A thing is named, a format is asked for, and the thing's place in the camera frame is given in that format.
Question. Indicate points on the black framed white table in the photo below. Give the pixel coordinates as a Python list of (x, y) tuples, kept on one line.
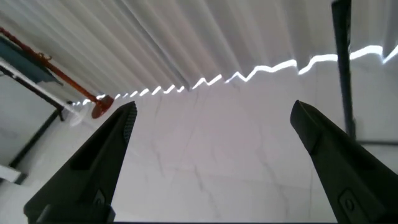
[(18, 124)]

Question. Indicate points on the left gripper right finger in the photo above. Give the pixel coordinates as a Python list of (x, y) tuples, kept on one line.
[(339, 174)]

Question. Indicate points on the black clothes rack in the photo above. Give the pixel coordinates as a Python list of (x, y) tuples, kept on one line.
[(343, 77)]

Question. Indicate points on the red pole stand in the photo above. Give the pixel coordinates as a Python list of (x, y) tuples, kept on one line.
[(62, 74)]

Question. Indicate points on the white curtain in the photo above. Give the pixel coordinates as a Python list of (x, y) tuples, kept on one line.
[(155, 31)]

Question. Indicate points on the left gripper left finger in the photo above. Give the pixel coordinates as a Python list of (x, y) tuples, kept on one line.
[(90, 186)]

